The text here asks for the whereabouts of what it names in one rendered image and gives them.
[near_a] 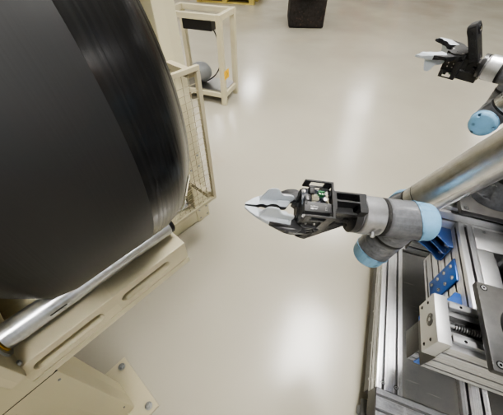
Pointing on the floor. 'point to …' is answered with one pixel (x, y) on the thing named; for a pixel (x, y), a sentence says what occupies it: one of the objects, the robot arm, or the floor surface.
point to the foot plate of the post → (133, 388)
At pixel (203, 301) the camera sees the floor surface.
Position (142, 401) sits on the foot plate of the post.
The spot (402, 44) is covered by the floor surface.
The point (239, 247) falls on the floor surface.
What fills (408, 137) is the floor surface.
